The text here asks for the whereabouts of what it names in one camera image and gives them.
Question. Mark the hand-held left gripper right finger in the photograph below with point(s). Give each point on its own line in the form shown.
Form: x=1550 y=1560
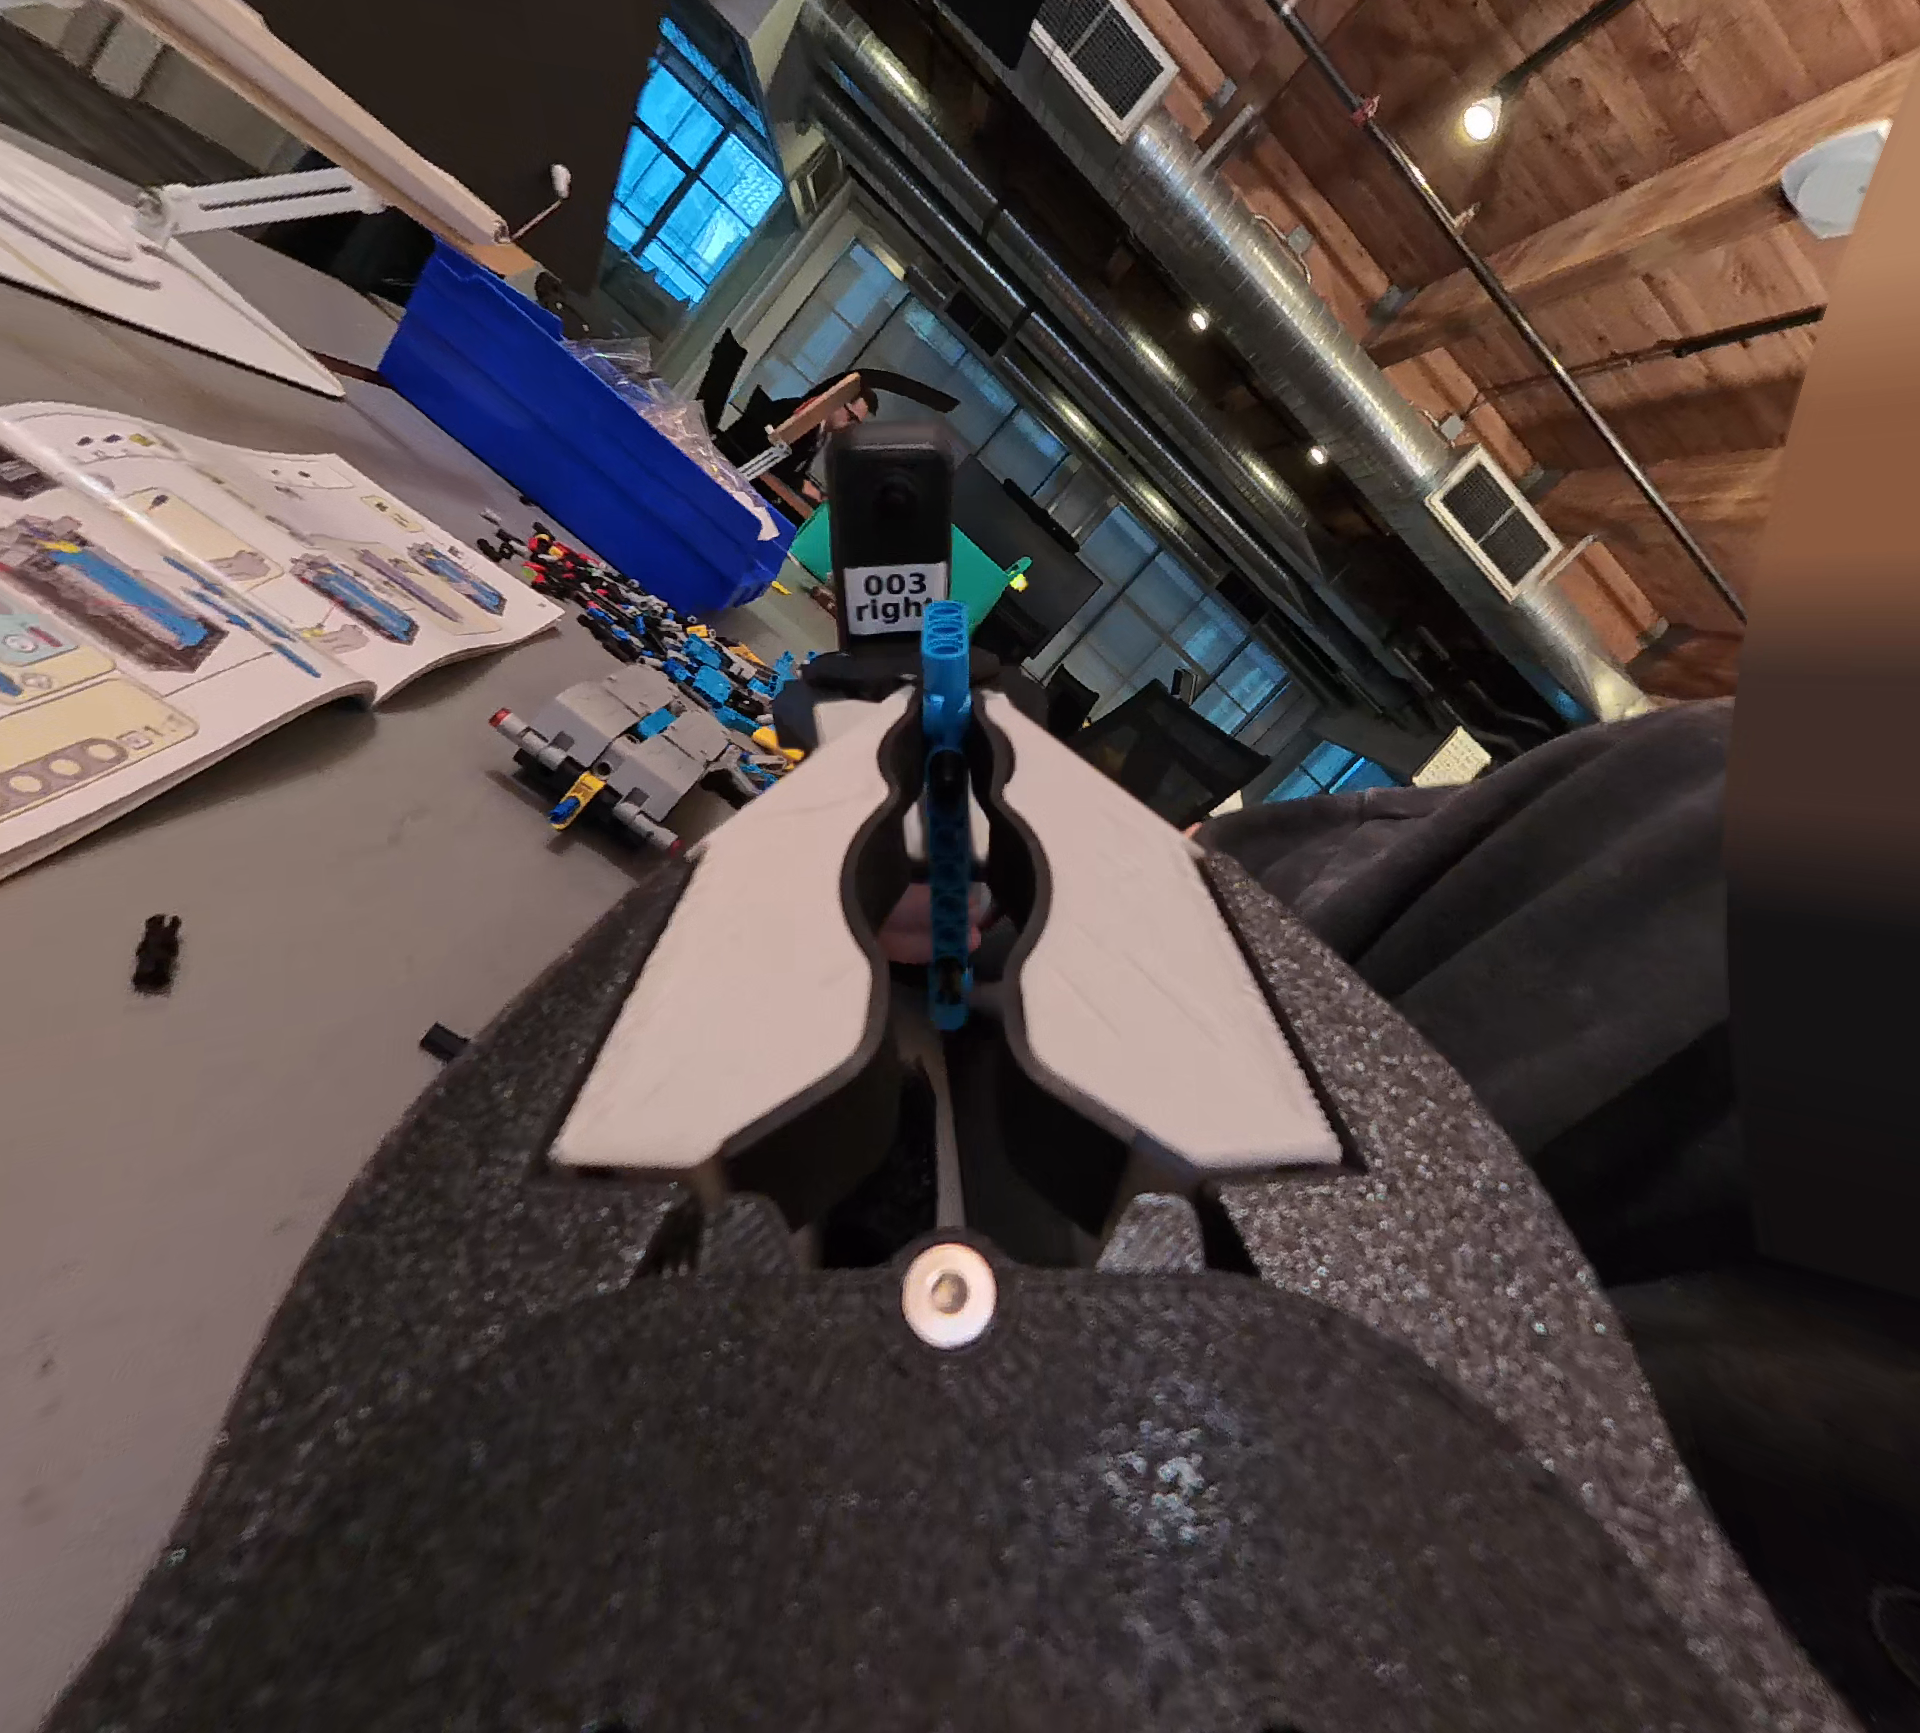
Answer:
x=1171 y=996

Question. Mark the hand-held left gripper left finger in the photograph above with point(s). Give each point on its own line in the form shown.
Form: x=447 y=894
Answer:
x=720 y=996

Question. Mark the blue perforated building beam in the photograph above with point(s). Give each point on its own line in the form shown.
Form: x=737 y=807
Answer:
x=946 y=863

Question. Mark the black connector pin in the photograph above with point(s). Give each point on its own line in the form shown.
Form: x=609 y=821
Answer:
x=155 y=951
x=443 y=1039
x=947 y=775

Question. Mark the grey desk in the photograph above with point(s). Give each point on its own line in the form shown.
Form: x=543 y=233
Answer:
x=298 y=1087

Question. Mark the person's right hand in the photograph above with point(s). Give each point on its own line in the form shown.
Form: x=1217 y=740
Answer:
x=917 y=932

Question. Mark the wooden laptop stand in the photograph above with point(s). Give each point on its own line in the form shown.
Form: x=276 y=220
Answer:
x=821 y=403

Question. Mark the teal felt bag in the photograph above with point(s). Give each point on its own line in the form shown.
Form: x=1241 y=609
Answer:
x=983 y=576

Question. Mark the large black display screen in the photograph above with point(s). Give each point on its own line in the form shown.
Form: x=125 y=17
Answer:
x=1050 y=593

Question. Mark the black mesh office chair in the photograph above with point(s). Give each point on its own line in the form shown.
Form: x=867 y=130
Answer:
x=1171 y=756

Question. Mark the pile of clear plastic bags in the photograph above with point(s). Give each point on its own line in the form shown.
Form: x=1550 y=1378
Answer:
x=645 y=392

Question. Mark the pile of small building pieces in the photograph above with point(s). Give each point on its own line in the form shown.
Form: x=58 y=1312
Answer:
x=676 y=654

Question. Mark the grey black motor block assembly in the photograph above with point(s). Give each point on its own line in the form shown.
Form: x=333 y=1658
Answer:
x=631 y=728

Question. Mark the blue plastic bin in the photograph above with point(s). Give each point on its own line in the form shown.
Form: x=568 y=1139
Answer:
x=571 y=413

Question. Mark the white printed sheet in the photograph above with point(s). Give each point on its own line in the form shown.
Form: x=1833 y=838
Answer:
x=1452 y=756

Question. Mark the white ceiling air vent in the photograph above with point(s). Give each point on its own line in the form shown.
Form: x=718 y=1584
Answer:
x=1494 y=520
x=1109 y=55

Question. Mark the open instruction booklet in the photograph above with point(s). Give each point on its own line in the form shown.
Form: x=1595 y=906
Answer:
x=226 y=562

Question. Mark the person's dark jacket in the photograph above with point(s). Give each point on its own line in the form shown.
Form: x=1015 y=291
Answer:
x=1770 y=1464

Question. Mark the white wooden-top laptop stand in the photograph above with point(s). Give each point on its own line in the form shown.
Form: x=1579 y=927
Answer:
x=226 y=36

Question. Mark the white ceiling dome device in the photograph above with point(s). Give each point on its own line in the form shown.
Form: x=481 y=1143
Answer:
x=1837 y=180

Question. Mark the silver ventilation duct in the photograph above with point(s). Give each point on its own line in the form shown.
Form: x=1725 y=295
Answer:
x=1275 y=261

